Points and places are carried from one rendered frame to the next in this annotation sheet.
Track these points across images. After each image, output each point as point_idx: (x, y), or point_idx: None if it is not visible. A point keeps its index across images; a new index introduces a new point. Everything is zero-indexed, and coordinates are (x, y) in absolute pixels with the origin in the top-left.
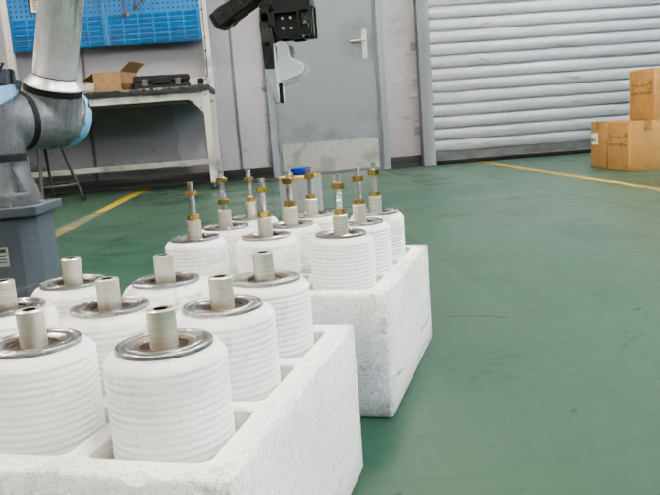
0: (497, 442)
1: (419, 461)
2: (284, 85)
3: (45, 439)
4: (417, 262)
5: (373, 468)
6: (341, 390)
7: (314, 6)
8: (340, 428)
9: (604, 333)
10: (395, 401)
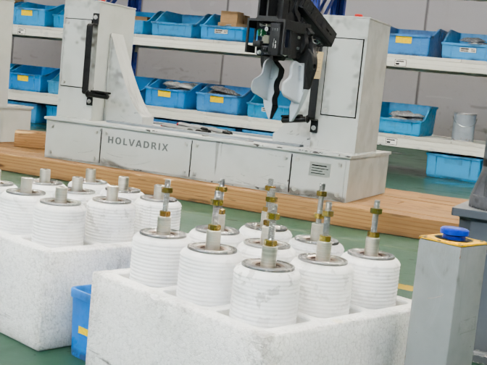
0: None
1: (12, 361)
2: (297, 103)
3: None
4: (202, 321)
5: (30, 353)
6: (18, 271)
7: (278, 20)
8: (12, 289)
9: None
10: None
